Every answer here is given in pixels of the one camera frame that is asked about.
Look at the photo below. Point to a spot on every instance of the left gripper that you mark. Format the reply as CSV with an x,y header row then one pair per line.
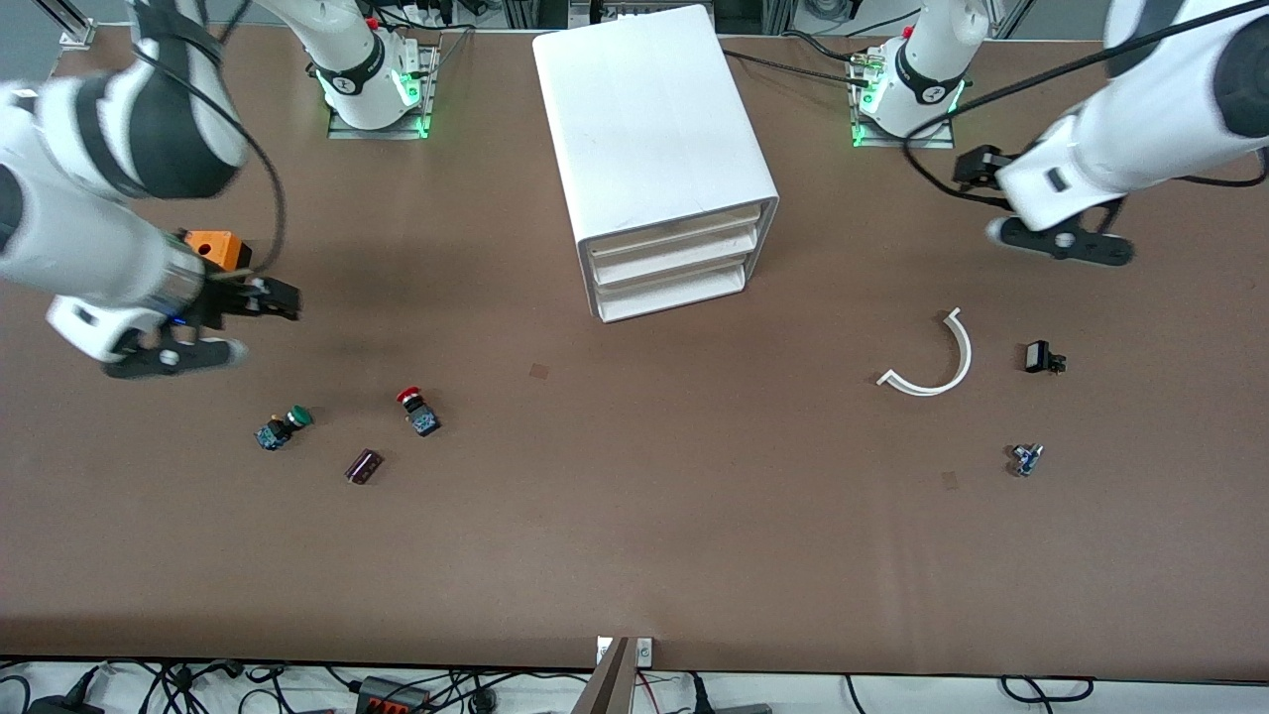
x,y
978,167

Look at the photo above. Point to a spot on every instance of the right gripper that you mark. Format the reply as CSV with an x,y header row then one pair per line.
x,y
224,298

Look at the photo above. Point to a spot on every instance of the red push button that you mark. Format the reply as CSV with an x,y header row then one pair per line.
x,y
420,415

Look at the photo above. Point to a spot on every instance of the white plastic drawer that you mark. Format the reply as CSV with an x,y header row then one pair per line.
x,y
674,236
674,293
674,262

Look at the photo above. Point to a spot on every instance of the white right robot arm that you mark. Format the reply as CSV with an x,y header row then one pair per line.
x,y
69,253

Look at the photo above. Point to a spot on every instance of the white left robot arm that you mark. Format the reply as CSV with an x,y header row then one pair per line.
x,y
1170,99

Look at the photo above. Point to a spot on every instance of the green push button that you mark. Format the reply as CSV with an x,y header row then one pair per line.
x,y
283,428

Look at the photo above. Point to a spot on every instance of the white drawer cabinet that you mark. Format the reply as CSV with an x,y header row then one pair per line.
x,y
644,119

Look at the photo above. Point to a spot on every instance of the orange box with hole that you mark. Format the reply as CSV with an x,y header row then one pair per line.
x,y
216,248

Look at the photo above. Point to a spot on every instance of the white curved plastic piece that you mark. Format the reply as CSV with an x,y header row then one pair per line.
x,y
964,352

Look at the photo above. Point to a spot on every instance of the dark maroon capacitor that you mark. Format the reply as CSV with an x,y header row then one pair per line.
x,y
364,466

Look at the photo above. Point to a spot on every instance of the small black component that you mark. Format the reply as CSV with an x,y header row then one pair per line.
x,y
1039,357

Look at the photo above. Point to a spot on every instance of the small blue component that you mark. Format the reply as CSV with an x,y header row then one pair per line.
x,y
1026,459

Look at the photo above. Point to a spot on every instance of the black power strip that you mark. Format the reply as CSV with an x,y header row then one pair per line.
x,y
392,696

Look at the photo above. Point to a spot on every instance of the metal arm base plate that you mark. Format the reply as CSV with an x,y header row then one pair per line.
x,y
377,133
892,142

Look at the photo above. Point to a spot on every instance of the aluminium frame post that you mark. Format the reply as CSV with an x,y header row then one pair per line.
x,y
71,28

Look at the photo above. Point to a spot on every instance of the grey camera stand beam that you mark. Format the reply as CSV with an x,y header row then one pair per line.
x,y
607,684

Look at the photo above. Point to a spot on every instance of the white stand bracket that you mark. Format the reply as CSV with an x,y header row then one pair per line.
x,y
644,652

